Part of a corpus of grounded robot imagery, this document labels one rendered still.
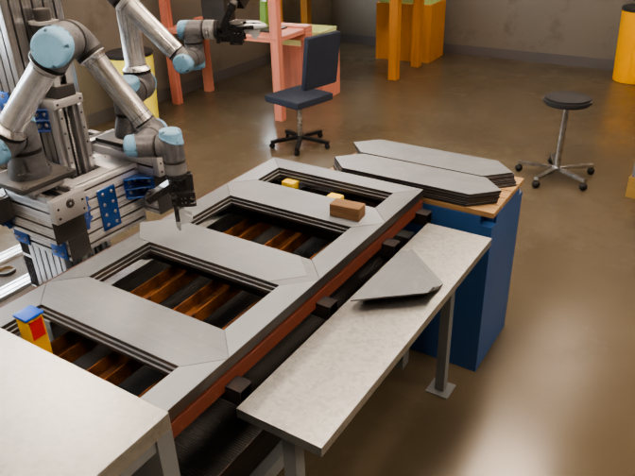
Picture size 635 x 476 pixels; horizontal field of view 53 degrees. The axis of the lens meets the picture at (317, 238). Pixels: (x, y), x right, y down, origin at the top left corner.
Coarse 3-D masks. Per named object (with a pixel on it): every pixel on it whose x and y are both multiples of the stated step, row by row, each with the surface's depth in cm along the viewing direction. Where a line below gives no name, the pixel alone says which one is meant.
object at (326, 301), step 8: (152, 256) 238; (160, 256) 236; (176, 264) 233; (184, 264) 230; (192, 272) 229; (200, 272) 227; (216, 280) 224; (224, 280) 221; (240, 288) 218; (248, 288) 216; (264, 296) 213; (320, 304) 201; (328, 304) 201; (336, 304) 203; (312, 312) 204; (320, 312) 202; (328, 312) 200
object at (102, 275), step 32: (352, 192) 264; (384, 192) 257; (320, 224) 236; (384, 224) 232; (128, 256) 218; (192, 256) 215; (352, 256) 216; (256, 288) 202; (64, 320) 187; (128, 352) 174
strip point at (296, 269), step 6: (300, 258) 211; (288, 264) 208; (294, 264) 208; (300, 264) 208; (282, 270) 205; (288, 270) 205; (294, 270) 205; (300, 270) 205; (276, 276) 202; (282, 276) 202; (288, 276) 202; (294, 276) 202; (300, 276) 202
